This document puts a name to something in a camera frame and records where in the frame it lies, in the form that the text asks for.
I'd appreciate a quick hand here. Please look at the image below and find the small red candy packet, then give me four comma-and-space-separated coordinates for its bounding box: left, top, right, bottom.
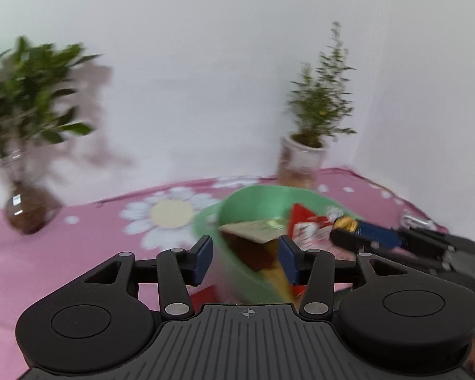
190, 284, 219, 311

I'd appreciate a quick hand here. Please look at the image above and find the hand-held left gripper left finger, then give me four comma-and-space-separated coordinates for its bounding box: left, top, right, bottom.
84, 235, 214, 320

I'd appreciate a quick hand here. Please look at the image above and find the small plant in white pot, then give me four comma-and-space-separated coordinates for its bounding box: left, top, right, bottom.
277, 22, 358, 191

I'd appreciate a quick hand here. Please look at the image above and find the pink floral tablecloth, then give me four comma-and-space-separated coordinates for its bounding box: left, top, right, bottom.
0, 166, 450, 365

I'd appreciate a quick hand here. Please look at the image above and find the red white patterned snack packet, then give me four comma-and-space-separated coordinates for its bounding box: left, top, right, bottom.
288, 203, 335, 248

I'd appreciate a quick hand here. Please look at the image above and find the silver metal clip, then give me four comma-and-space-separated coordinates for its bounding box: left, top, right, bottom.
399, 209, 434, 228

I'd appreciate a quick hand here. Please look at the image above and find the glass vase with leafy plant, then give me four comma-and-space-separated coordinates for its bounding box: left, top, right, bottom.
0, 35, 104, 235

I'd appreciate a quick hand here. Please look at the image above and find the brown snack piece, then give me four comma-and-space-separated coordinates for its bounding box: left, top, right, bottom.
221, 233, 280, 272

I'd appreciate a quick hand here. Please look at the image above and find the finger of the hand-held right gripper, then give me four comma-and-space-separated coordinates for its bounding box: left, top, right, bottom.
356, 220, 406, 248
330, 229, 384, 255

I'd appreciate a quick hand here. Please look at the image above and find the green plastic bowl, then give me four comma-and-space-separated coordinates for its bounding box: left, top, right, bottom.
192, 185, 359, 305

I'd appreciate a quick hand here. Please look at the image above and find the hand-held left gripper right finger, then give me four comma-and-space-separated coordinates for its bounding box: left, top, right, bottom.
279, 234, 414, 320

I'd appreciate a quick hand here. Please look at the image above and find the gold foil candy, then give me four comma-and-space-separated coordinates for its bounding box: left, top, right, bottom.
326, 206, 360, 233

